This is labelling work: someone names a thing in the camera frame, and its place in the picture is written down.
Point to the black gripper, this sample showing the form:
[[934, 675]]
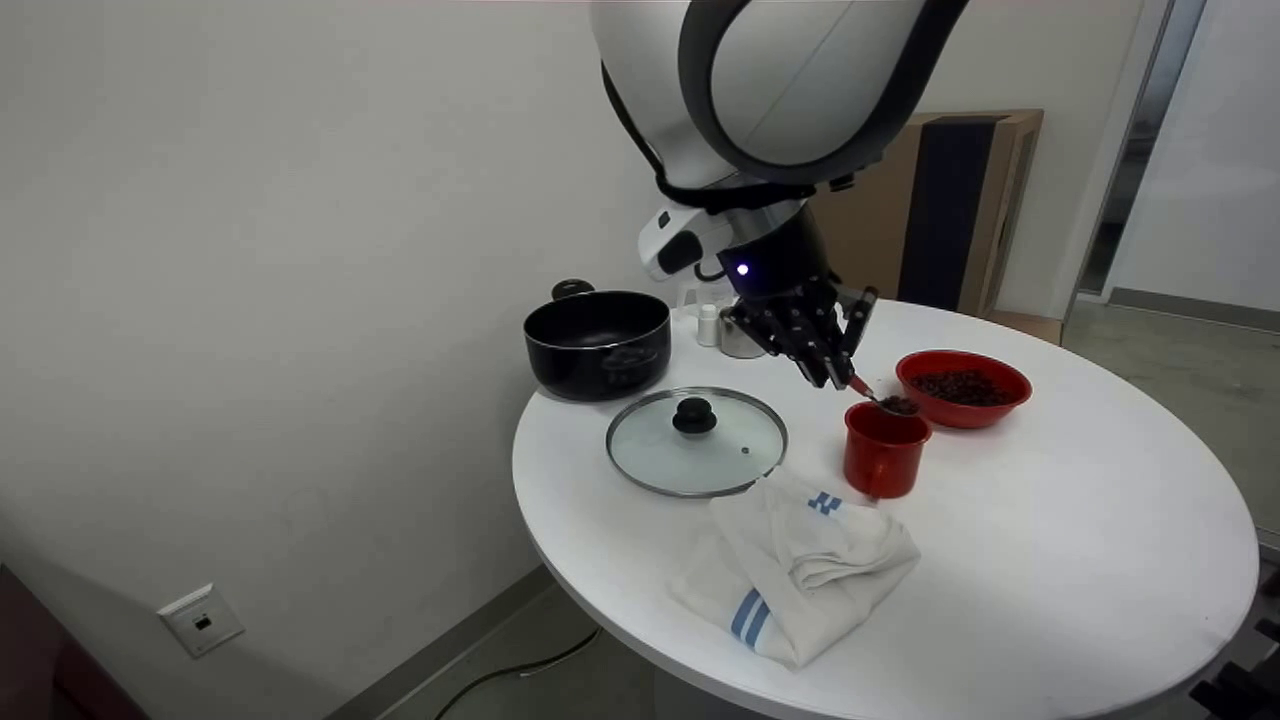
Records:
[[787, 300]]

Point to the red-handled metal spoon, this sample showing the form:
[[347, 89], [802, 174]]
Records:
[[897, 405]]

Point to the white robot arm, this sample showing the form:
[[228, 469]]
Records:
[[746, 109]]

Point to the red cup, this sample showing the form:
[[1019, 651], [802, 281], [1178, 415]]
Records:
[[886, 449]]

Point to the dark coffee beans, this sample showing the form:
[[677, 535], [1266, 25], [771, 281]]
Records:
[[962, 389]]

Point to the red bowl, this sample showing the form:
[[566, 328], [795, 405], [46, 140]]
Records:
[[1012, 387]]

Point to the small white container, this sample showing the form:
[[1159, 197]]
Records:
[[705, 321]]

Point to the cardboard box with dark panel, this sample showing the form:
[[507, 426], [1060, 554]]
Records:
[[929, 223]]

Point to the glass pot lid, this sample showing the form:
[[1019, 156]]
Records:
[[699, 443]]

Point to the black cooking pot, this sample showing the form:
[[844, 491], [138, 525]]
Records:
[[596, 344]]

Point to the white towel with blue stripes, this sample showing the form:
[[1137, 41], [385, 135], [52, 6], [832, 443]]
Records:
[[788, 566]]

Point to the wall power outlet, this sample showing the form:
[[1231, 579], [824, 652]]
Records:
[[202, 622]]

